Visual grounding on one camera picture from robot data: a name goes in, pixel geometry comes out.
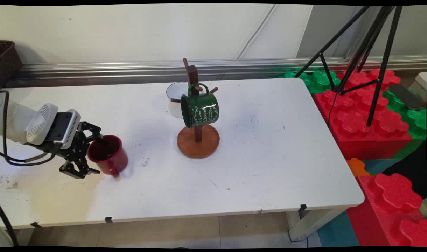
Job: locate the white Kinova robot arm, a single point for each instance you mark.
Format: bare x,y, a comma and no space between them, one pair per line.
15,120

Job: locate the red mug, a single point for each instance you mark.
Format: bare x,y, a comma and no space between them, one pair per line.
110,155

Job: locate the small green foam block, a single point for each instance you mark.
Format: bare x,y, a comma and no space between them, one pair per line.
318,80

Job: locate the red foam block under tripod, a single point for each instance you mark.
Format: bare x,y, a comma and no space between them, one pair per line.
360,119

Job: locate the aluminium wall rail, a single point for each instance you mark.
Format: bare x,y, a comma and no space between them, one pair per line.
129,70

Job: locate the black phone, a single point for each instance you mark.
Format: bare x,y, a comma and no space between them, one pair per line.
407,96

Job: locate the green enamel mug white print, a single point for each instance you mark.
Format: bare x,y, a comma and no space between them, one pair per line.
201,108

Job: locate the dark brown wicker basket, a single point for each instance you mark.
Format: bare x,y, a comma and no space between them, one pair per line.
8,59

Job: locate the white table leg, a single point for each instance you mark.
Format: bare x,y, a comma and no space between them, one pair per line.
309,222

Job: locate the red foam block ribbed side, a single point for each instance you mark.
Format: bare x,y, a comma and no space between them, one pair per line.
392,206

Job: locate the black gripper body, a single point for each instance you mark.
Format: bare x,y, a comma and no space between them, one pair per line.
75,145

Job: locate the large green foam block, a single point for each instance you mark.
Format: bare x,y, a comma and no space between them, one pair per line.
414,122

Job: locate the orange foam piece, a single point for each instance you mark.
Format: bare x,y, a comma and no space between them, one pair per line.
357,167

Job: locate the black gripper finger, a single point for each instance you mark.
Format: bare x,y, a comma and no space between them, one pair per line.
91,128
77,169

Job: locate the white grey wrist camera box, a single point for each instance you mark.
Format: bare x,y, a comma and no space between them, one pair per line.
52,124

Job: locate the black tripod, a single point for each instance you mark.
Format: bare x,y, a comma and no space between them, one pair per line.
376,70

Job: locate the brown wooden mug tree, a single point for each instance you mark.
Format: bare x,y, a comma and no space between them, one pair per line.
198,143

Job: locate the teal foam mat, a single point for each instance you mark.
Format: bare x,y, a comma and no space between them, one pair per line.
337,231

